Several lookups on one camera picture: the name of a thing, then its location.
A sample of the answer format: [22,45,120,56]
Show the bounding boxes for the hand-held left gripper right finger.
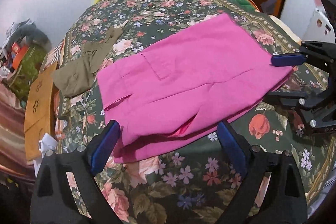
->
[217,120,308,224]

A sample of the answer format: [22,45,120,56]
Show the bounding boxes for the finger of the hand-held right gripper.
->
[271,40,336,75]
[265,76,336,146]

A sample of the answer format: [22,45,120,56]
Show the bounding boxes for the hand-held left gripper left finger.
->
[30,120,124,224]

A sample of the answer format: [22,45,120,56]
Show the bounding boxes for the pink pants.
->
[97,13,294,164]

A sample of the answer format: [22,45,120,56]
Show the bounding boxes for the cream blanket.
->
[270,15,302,43]

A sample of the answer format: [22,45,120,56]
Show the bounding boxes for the white plastic item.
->
[38,132,58,156]

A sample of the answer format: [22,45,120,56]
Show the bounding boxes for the floral bedspread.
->
[43,0,336,224]

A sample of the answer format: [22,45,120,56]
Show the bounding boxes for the olive green garment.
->
[52,27,124,98]

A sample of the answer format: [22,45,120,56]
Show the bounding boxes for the striped brown cloth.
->
[0,82,36,182]

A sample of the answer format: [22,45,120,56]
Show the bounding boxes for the green patterned cloth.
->
[8,44,49,101]

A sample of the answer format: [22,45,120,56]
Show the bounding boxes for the orange box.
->
[10,43,29,69]

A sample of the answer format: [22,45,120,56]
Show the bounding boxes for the grey cloth pile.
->
[5,19,51,46]

